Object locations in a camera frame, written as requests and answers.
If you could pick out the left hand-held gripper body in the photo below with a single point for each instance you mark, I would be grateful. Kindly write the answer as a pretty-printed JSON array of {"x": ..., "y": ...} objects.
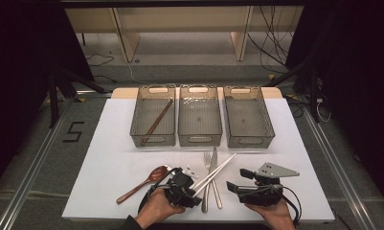
[{"x": 180, "y": 188}]

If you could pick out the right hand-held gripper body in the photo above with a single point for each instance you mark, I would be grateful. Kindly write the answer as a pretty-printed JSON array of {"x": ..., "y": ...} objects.
[{"x": 272, "y": 170}]

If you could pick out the white chopstick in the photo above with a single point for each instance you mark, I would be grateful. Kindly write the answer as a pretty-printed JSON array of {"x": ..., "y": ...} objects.
[
  {"x": 208, "y": 182},
  {"x": 221, "y": 166}
]

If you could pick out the brown wooden spoon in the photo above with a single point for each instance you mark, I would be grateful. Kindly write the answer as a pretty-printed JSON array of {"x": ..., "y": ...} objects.
[{"x": 157, "y": 174}]

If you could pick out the metal fork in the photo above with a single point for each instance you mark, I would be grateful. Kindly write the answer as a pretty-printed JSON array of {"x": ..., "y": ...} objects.
[{"x": 206, "y": 198}]

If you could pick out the metal table knife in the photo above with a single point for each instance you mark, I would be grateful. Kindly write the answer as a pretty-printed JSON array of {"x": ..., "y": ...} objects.
[{"x": 214, "y": 159}]

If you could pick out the clear grey plastic bin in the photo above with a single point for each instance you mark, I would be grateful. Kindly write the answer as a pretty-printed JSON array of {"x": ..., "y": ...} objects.
[
  {"x": 199, "y": 123},
  {"x": 148, "y": 111},
  {"x": 247, "y": 123}
]

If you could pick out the brown wooden chopstick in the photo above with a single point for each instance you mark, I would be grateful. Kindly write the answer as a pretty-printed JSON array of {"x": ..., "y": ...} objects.
[{"x": 157, "y": 120}]

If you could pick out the person's left hand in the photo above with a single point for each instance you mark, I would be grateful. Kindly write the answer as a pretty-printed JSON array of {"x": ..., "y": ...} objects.
[{"x": 156, "y": 207}]

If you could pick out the person's right hand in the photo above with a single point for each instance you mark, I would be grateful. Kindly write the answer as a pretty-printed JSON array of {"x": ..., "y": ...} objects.
[{"x": 275, "y": 217}]

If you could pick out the black stand legs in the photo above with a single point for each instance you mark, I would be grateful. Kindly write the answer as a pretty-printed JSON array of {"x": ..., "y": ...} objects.
[
  {"x": 312, "y": 96},
  {"x": 54, "y": 102}
]

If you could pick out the black curtain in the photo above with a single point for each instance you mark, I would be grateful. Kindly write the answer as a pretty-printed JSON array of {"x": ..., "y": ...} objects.
[
  {"x": 358, "y": 80},
  {"x": 20, "y": 80}
]

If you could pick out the light wooden bench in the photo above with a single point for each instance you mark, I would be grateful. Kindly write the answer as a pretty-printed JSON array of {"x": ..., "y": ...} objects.
[{"x": 180, "y": 19}]

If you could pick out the metal floor rail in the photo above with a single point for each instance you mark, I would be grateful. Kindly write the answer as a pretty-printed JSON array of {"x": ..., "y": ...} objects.
[
  {"x": 30, "y": 179},
  {"x": 339, "y": 172}
]

